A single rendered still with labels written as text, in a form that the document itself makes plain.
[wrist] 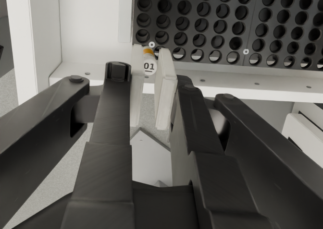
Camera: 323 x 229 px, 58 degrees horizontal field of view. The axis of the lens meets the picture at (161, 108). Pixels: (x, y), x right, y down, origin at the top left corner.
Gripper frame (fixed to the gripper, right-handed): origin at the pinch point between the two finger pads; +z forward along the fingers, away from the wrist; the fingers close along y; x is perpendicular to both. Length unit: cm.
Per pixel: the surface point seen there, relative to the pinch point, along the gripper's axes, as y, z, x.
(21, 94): -10.5, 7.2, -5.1
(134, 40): -1.3, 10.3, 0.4
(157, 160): 15, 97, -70
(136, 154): 5, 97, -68
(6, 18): -32, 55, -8
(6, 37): -34, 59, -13
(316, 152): 21.3, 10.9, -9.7
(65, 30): -9.1, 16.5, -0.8
